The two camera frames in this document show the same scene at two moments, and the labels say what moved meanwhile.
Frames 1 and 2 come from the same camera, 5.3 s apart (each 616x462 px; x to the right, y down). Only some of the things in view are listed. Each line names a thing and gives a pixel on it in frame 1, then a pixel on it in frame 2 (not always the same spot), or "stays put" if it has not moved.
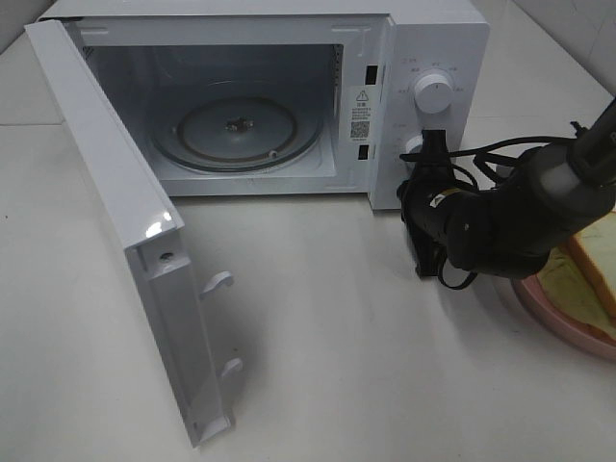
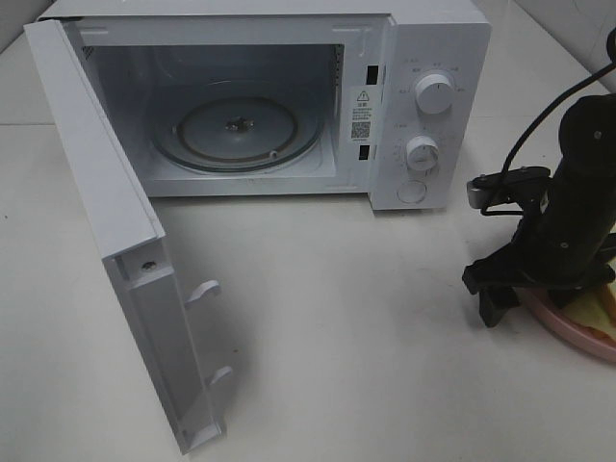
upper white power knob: (433, 93) stays put
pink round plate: (578, 332) stays put
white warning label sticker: (360, 114) stays put
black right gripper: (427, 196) -> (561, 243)
